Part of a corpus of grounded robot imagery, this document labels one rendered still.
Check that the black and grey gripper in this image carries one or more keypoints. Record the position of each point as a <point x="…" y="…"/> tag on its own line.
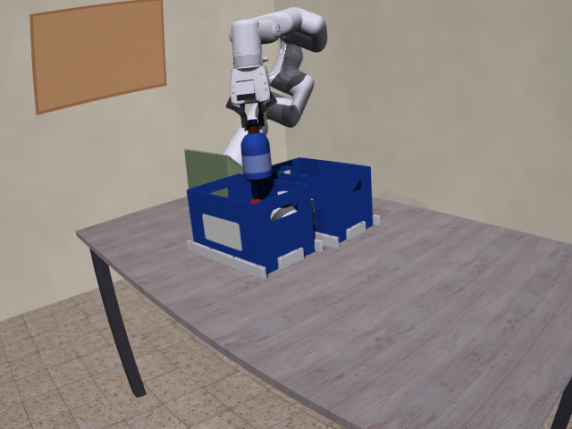
<point x="263" y="93"/>

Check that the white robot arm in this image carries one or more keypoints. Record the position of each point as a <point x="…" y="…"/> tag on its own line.
<point x="285" y="76"/>

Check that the blue plastic crate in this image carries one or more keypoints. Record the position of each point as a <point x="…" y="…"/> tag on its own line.
<point x="243" y="229"/>
<point x="333" y="212"/>

